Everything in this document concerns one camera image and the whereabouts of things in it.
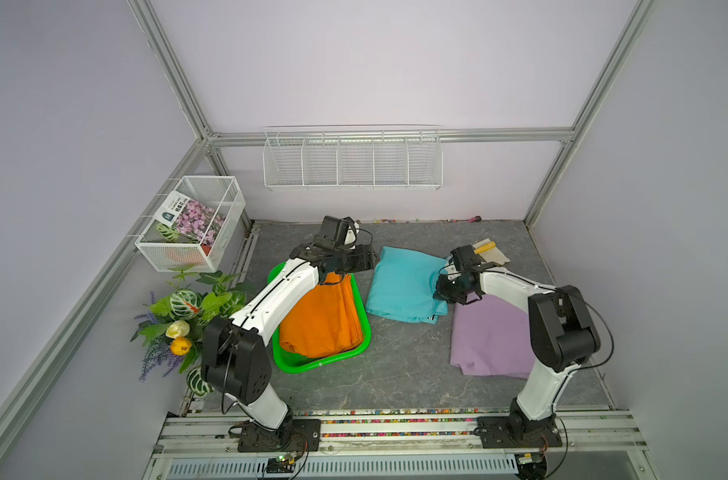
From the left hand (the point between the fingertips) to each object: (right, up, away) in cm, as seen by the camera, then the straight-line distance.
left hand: (372, 261), depth 83 cm
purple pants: (+35, -23, +5) cm, 42 cm away
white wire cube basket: (-51, +4, -10) cm, 52 cm away
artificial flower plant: (-37, -12, -28) cm, 48 cm away
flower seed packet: (-45, +11, -8) cm, 47 cm away
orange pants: (-14, -18, +6) cm, 24 cm away
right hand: (+20, -11, +14) cm, 26 cm away
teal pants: (+10, -10, +19) cm, 24 cm away
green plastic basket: (-22, -27, -4) cm, 35 cm away
